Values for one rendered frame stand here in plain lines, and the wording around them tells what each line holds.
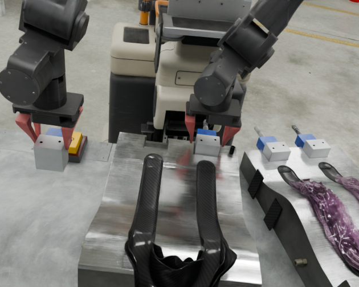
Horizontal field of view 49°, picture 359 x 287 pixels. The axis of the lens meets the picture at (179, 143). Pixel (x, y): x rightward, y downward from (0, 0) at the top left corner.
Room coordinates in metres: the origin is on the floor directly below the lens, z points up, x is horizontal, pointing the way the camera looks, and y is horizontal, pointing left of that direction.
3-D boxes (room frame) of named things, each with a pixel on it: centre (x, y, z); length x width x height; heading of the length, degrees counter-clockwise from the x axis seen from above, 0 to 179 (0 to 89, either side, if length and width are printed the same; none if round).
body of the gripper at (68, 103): (0.54, 0.23, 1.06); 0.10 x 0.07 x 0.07; 93
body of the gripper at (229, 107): (0.68, -0.06, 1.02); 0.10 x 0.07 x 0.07; 94
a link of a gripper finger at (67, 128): (0.54, 0.21, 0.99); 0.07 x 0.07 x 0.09; 3
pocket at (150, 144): (0.67, 0.05, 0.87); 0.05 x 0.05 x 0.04; 3
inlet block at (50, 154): (0.58, 0.23, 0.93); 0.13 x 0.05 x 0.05; 3
